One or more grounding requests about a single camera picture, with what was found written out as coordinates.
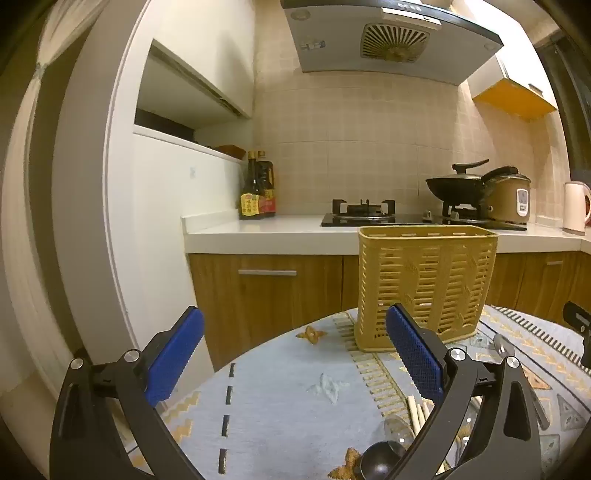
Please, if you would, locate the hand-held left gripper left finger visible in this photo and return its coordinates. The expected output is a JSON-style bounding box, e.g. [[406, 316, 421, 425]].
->
[[48, 305, 206, 480]]

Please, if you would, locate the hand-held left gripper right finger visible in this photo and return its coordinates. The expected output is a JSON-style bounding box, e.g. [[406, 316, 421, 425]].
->
[[385, 302, 543, 480]]

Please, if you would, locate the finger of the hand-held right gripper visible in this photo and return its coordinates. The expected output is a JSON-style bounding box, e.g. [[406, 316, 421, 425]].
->
[[563, 301, 591, 370]]

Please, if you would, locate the yellow plastic utensil basket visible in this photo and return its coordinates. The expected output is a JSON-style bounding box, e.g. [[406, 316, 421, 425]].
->
[[355, 225, 499, 354]]

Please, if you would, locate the black ladle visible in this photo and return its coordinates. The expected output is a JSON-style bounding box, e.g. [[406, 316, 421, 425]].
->
[[361, 440, 411, 480]]

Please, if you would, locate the clear plastic spoon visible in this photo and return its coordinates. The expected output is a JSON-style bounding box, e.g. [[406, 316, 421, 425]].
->
[[382, 414, 415, 447]]

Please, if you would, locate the metal spoon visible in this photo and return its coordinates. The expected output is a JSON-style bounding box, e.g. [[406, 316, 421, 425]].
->
[[493, 333, 551, 429]]

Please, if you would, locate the wooden base cabinet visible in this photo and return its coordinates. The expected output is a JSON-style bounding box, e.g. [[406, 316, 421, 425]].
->
[[187, 251, 591, 370]]

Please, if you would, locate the pink electric kettle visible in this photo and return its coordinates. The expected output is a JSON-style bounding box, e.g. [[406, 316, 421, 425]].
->
[[562, 181, 591, 233]]

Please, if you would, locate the black gas stove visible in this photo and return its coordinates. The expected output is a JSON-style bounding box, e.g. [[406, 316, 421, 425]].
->
[[320, 199, 528, 232]]

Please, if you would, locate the golden rice cooker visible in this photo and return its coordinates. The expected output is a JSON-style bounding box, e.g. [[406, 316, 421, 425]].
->
[[482, 166, 532, 226]]

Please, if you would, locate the white kitchen countertop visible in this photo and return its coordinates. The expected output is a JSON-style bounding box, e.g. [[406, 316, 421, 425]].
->
[[181, 213, 591, 256]]

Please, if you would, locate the black wok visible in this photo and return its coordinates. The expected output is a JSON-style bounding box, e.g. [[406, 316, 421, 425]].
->
[[426, 175, 491, 205]]

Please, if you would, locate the slim dark sauce bottle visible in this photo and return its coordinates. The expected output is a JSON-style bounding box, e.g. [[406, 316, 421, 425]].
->
[[239, 151, 260, 221]]

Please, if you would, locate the red label sauce bottle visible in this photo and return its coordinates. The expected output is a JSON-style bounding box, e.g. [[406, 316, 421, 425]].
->
[[256, 150, 277, 218]]

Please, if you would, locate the black wok lid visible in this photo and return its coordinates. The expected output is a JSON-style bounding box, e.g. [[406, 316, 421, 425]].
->
[[451, 159, 490, 179]]

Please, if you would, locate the grey range hood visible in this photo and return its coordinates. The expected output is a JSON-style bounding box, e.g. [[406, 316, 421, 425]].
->
[[280, 0, 505, 86]]

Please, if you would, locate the dark window frame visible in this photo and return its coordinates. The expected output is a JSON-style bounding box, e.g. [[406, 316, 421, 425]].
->
[[538, 37, 591, 182]]

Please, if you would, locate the yellow bottomed wall cabinet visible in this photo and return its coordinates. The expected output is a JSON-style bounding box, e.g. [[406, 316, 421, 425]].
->
[[466, 53, 559, 123]]

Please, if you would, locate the white wall cabinet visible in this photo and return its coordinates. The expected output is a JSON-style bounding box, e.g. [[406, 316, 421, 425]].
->
[[136, 0, 257, 118]]

